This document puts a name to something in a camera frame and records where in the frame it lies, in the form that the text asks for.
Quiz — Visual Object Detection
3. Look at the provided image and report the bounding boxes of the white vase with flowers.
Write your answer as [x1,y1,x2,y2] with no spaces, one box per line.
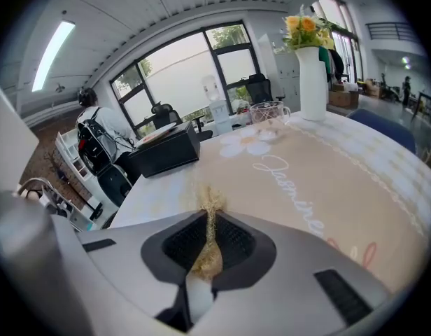
[259,33,300,113]

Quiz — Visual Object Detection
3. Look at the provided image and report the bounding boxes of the black backpack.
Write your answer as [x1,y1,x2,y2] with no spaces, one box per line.
[77,108,118,176]

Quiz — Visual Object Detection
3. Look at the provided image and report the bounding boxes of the black-framed window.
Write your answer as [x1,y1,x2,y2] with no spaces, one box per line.
[109,20,262,139]

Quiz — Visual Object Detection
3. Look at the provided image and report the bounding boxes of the white shelf unit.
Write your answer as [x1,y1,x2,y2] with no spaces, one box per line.
[54,131,108,230]

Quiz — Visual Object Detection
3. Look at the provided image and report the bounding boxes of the blue chair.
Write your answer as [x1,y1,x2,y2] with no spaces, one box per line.
[346,108,417,155]

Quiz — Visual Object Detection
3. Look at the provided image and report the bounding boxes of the clothes rack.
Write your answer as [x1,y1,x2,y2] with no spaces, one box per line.
[318,45,345,83]

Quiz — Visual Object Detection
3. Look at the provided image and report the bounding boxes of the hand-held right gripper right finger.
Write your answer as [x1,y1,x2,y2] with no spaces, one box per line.
[197,211,395,336]

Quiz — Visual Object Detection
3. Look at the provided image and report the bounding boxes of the cardboard box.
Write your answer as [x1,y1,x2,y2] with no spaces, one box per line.
[329,90,360,109]

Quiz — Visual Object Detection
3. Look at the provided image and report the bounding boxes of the black balcony railing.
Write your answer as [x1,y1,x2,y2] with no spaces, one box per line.
[365,22,418,41]

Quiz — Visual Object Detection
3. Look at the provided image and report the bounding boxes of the beige checked tablecloth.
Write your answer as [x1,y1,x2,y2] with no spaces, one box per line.
[108,110,431,293]

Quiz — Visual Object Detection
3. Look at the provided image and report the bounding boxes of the yellow flower bouquet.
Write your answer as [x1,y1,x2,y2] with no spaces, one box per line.
[281,5,337,52]

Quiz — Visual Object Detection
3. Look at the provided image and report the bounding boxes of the clear glass cup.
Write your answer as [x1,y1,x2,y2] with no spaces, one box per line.
[249,99,292,136]

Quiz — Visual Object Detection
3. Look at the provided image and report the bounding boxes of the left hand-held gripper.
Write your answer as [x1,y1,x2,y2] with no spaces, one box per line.
[14,176,80,229]

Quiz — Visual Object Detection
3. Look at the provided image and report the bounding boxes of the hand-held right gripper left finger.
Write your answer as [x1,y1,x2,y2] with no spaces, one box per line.
[54,210,209,336]

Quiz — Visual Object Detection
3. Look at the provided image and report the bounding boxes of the white plate with red stain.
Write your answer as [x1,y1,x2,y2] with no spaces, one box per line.
[134,122,178,148]

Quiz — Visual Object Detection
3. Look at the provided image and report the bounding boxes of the white water dispenser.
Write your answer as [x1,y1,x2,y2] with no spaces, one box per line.
[209,99,234,137]

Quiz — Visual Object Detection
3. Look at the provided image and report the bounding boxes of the black office chair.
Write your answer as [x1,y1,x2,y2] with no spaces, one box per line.
[243,73,286,106]
[150,102,213,143]

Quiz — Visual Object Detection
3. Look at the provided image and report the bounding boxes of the water dispenser bottle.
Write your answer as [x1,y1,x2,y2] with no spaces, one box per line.
[200,74,220,102]

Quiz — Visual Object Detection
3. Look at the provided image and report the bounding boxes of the black box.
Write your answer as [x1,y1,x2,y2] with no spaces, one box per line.
[127,120,202,179]

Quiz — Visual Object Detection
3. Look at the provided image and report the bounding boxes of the white plastic bags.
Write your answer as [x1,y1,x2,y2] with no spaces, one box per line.
[232,98,253,125]

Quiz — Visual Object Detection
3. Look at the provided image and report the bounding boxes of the long ceiling light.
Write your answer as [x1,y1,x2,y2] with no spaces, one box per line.
[31,20,76,93]

